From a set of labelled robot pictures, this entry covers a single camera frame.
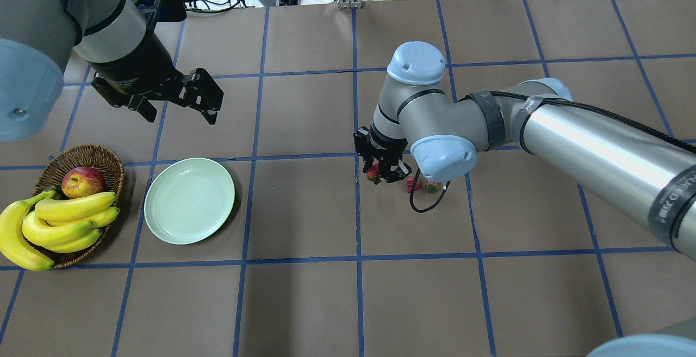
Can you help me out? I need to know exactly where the yellow banana bunch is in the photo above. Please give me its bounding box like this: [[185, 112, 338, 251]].
[[1, 190, 120, 271]]

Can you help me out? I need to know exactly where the woven wicker basket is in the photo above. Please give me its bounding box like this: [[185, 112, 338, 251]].
[[30, 144, 125, 270]]

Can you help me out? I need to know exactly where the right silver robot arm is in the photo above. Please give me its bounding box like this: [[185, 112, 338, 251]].
[[353, 41, 694, 260]]

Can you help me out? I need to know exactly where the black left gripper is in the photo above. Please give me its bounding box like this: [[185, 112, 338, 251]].
[[90, 42, 224, 125]]

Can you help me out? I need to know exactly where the light green plate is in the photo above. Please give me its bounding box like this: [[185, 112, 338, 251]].
[[144, 158, 236, 245]]

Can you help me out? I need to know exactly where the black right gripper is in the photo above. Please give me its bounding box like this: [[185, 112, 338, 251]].
[[353, 127, 413, 184]]

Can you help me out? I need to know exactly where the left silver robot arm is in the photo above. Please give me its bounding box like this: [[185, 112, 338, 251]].
[[1, 0, 223, 142]]

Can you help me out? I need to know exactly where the red apple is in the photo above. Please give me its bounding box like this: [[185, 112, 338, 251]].
[[60, 166, 106, 199]]

